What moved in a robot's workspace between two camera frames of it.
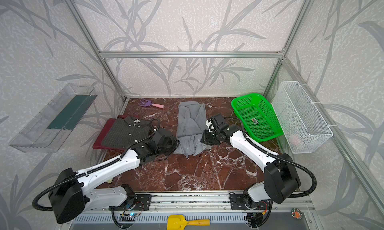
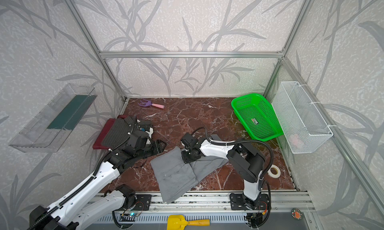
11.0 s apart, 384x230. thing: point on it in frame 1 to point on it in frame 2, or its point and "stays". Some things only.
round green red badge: [296, 213] stays
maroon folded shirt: [97, 143] stays
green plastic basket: [257, 116] stays
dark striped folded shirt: [124, 132] stays
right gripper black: [208, 136] to [186, 155]
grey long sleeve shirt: [192, 120] to [175, 177]
